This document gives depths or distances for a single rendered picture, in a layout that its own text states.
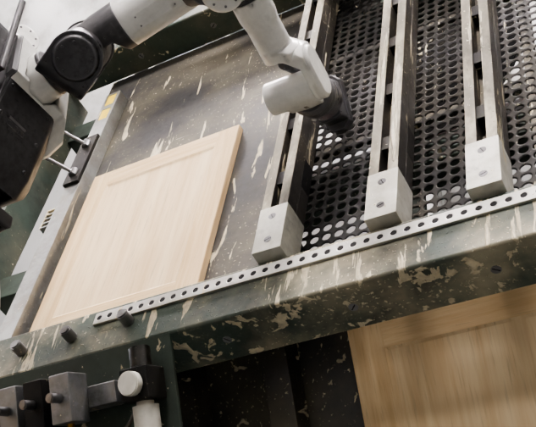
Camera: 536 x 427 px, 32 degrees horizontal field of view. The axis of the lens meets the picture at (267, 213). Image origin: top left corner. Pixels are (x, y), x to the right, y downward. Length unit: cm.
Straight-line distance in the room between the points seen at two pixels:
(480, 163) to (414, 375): 43
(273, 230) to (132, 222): 52
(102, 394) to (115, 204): 66
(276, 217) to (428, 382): 42
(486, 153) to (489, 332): 33
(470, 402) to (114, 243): 88
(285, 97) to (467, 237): 46
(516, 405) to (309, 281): 43
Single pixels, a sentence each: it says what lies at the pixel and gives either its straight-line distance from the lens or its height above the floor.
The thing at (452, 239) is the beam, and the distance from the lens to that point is 157.
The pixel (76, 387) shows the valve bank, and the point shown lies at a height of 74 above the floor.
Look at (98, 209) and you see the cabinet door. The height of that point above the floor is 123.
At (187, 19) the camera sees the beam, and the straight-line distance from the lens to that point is 276.
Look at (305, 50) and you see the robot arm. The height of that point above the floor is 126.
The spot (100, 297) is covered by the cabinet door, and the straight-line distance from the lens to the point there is 204.
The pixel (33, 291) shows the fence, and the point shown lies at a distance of 219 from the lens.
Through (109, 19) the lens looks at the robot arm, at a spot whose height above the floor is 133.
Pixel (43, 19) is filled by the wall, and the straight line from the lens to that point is 712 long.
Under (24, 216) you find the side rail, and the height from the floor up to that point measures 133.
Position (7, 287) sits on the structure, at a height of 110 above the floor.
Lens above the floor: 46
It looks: 18 degrees up
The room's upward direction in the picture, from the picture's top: 9 degrees counter-clockwise
